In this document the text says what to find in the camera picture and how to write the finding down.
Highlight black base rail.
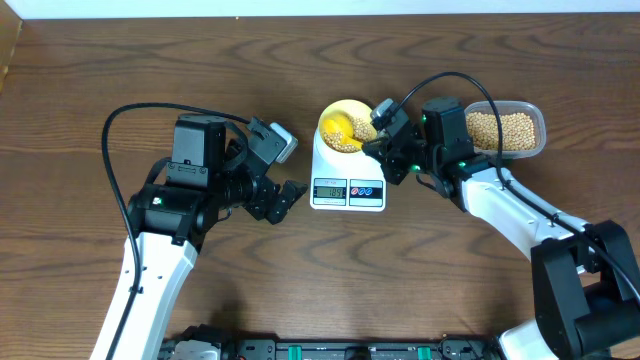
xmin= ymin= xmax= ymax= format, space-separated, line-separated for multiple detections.
xmin=157 ymin=324 xmax=503 ymax=360

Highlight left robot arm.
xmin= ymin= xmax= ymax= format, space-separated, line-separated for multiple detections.
xmin=91 ymin=114 xmax=308 ymax=359

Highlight white digital kitchen scale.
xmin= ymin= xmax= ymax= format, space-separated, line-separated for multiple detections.
xmin=309 ymin=121 xmax=387 ymax=212

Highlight clear plastic container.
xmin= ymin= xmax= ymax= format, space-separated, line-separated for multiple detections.
xmin=465 ymin=100 xmax=546 ymax=159

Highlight pale yellow bowl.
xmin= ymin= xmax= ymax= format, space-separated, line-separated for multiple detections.
xmin=317 ymin=99 xmax=372 ymax=146

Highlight soybeans in bowl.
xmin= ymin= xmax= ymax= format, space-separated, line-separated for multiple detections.
xmin=344 ymin=114 xmax=376 ymax=145

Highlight soybeans pile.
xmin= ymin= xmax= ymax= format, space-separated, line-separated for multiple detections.
xmin=466 ymin=112 xmax=536 ymax=151

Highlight yellow measuring scoop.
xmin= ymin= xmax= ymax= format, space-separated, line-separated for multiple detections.
xmin=319 ymin=113 xmax=362 ymax=153

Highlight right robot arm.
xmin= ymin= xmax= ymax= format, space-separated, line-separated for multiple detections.
xmin=362 ymin=97 xmax=639 ymax=359

